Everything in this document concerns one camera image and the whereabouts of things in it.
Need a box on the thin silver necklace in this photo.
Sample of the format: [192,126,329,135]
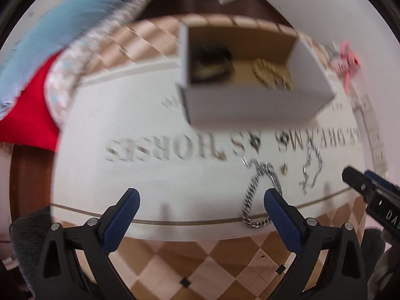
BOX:
[297,140,324,196]

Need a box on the thick silver chain bracelet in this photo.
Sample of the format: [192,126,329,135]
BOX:
[239,158,283,229]

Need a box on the wooden bead bracelet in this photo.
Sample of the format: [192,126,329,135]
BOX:
[252,57,294,92]

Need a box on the black smart band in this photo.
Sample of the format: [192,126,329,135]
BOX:
[190,44,235,84]

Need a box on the pink panther plush toy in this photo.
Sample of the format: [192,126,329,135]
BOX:
[330,41,361,94]

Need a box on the patterned table cloth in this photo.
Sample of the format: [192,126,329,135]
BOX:
[50,14,366,299]

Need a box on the red blanket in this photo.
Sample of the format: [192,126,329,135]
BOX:
[1,53,59,152]

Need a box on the white cardboard box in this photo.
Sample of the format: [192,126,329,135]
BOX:
[177,22,336,128]

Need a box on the checkered mattress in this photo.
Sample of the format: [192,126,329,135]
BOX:
[43,0,179,126]

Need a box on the light blue duvet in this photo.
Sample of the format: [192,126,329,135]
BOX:
[1,0,133,118]

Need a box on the white wall socket strip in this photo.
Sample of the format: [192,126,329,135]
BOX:
[351,94,389,178]

